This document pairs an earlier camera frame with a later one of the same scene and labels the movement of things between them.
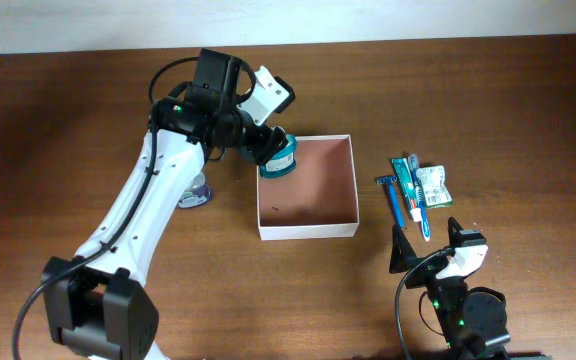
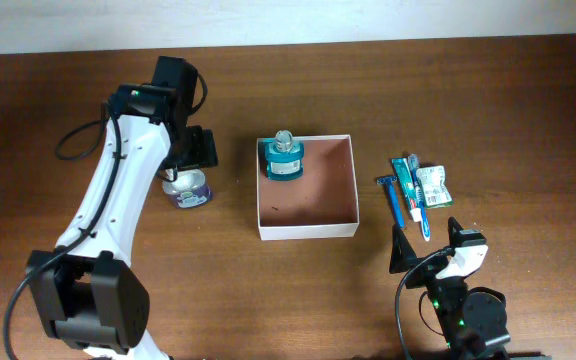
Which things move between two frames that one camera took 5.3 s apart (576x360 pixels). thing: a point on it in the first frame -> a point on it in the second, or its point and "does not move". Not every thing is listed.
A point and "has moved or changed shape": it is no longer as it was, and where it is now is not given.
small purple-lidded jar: [195, 193] does not move
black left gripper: [266, 143] -> [205, 151]
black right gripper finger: [453, 228] does not move
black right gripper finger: [402, 252] does not move
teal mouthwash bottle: [283, 161] has moved or changed shape
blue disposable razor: [389, 181] does not move
